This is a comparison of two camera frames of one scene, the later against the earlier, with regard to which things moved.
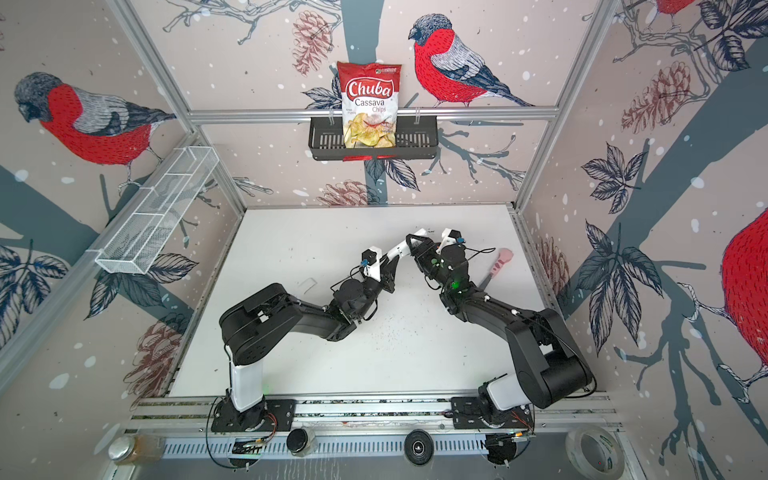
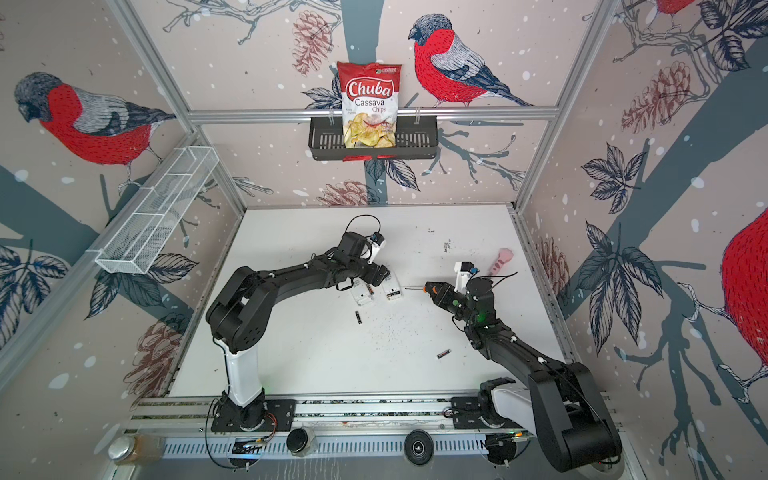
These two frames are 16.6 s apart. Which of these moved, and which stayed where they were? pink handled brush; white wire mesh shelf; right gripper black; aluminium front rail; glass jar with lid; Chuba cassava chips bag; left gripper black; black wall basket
Moved: left gripper black; right gripper black
Stayed: pink handled brush; glass jar with lid; white wire mesh shelf; black wall basket; Chuba cassava chips bag; aluminium front rail
